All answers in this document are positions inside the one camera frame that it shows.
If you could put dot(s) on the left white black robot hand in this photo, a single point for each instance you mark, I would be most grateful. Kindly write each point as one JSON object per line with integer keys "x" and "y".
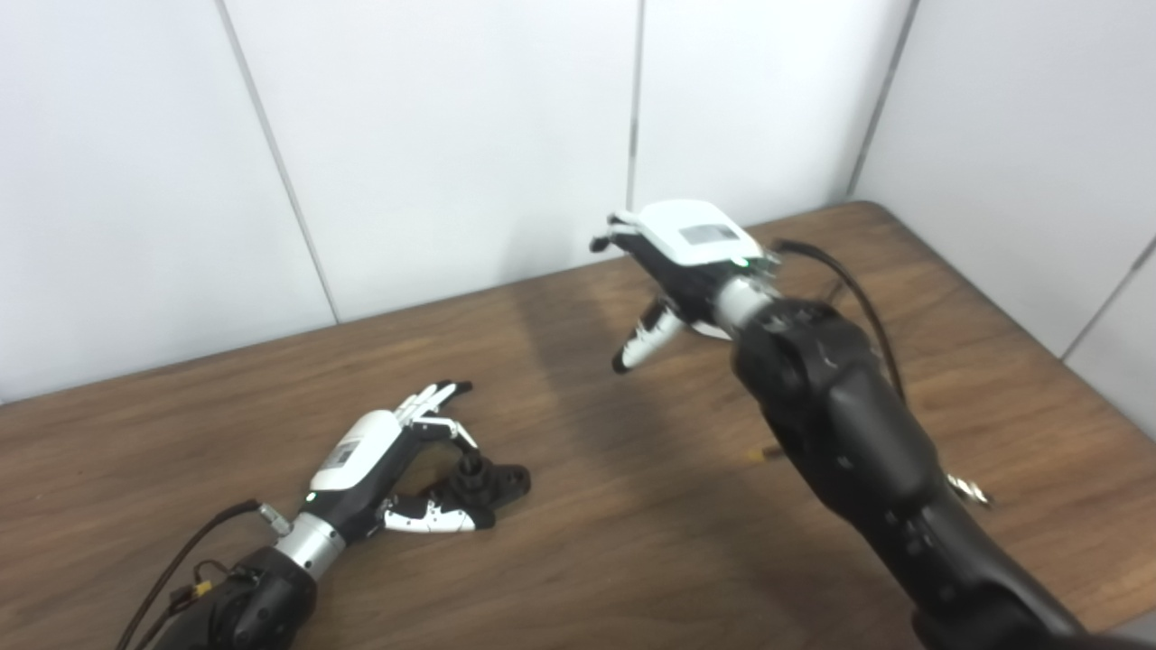
{"x": 361, "y": 451}

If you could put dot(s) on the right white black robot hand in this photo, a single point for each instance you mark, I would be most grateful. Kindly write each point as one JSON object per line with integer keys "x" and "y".
{"x": 686, "y": 239}

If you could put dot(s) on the round white plastic piece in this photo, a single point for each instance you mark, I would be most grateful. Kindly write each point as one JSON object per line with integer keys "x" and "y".
{"x": 709, "y": 331}

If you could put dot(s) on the black plastic holder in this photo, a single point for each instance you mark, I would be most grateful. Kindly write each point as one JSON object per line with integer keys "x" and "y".
{"x": 492, "y": 478}

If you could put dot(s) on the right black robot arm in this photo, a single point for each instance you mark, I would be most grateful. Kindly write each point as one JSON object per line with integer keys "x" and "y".
{"x": 858, "y": 433}

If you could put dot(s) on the silver metal clasp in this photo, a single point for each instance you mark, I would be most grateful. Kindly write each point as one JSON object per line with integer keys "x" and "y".
{"x": 971, "y": 490}

